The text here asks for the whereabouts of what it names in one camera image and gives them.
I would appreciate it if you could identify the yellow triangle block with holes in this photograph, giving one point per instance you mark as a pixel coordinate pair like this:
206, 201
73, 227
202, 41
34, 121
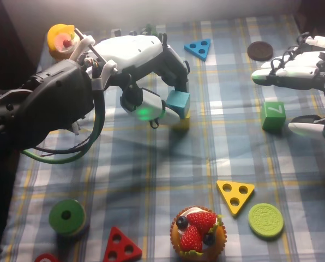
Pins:
233, 193

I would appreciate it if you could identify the brown toy sandwich cookie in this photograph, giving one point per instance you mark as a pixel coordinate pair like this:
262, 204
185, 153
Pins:
260, 51

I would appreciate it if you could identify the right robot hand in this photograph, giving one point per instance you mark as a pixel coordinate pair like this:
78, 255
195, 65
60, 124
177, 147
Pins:
298, 65

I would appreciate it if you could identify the teal wooden cube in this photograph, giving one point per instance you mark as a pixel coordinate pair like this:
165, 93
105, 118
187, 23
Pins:
179, 102

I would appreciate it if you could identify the green triangle block with holes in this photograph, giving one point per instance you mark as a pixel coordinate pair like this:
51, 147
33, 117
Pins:
147, 28

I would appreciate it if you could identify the toy peach cupcake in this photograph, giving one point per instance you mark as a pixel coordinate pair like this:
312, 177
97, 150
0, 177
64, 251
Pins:
60, 39

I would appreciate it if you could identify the blue plaid tablecloth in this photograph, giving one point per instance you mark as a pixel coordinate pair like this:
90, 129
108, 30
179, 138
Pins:
157, 169

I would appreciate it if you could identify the green toy sandwich cookie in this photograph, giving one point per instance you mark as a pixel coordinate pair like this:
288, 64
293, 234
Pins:
266, 221

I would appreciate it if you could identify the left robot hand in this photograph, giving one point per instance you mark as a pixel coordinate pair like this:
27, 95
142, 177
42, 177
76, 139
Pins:
129, 52

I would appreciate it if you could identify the green cube number 7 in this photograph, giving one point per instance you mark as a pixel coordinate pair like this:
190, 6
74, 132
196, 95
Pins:
273, 116

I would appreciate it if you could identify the red triangle block with holes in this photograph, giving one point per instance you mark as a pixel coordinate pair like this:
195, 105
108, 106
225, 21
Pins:
121, 249

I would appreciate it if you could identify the toy strawberry tart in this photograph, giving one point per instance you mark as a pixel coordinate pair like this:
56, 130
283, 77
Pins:
198, 232

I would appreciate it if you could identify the yellow wooden cube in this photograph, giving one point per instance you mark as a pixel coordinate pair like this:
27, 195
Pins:
182, 124

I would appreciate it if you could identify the blue triangle block with holes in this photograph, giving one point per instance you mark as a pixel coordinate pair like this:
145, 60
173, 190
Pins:
199, 49

